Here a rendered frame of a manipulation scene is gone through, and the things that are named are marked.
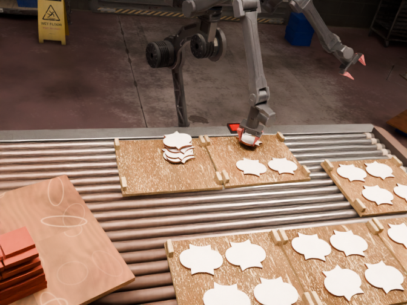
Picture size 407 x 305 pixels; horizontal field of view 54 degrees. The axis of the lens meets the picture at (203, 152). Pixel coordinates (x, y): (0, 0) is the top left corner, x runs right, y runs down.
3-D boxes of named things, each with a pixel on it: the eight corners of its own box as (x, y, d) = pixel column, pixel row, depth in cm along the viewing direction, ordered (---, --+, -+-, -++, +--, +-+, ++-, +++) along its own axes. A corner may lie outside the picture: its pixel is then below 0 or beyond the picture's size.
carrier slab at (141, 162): (113, 143, 181) (113, 141, 180) (200, 140, 193) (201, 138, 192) (122, 196, 154) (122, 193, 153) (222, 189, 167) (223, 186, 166)
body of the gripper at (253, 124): (259, 135, 179) (263, 122, 175) (238, 127, 182) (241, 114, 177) (263, 129, 184) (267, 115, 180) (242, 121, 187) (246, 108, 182)
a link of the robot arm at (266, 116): (265, 88, 175) (250, 92, 171) (283, 101, 168) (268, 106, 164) (260, 111, 182) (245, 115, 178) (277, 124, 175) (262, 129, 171)
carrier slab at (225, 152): (201, 140, 194) (201, 137, 193) (277, 137, 206) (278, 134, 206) (225, 189, 167) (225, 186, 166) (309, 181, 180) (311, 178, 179)
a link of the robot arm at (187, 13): (255, -29, 160) (235, -27, 155) (261, 6, 163) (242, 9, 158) (197, 0, 198) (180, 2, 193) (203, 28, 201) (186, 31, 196)
